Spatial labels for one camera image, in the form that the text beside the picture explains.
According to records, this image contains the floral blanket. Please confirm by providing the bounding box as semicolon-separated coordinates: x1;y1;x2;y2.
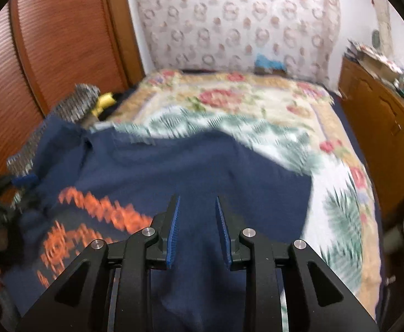
112;69;384;319

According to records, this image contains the grey patterned folded cloth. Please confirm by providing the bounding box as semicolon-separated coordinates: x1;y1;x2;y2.
7;83;101;177

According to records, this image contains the blue cloth by headboard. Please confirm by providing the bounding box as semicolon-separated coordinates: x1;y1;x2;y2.
255;53;288;76

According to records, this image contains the patterned padded headboard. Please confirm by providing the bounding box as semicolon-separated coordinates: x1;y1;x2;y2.
124;0;342;89

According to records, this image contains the wooden wardrobe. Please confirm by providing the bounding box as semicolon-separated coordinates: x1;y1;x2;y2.
0;0;145;194

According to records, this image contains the yellow cloth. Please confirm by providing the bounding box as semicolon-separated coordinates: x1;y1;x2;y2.
93;92;116;115

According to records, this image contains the wooden cabinet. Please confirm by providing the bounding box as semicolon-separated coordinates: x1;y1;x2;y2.
338;57;404;218

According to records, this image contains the navy t-shirt with orange print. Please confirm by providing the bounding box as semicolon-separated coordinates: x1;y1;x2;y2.
0;114;315;332

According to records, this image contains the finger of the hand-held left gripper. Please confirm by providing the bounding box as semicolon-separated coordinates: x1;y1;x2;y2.
10;174;40;188

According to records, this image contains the clutter of boxes and papers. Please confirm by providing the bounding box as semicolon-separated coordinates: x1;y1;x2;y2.
343;36;404;113

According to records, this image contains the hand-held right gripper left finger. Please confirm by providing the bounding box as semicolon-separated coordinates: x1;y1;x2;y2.
15;194;182;332

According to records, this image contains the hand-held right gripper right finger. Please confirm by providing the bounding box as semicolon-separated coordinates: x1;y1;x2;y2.
215;196;380;332

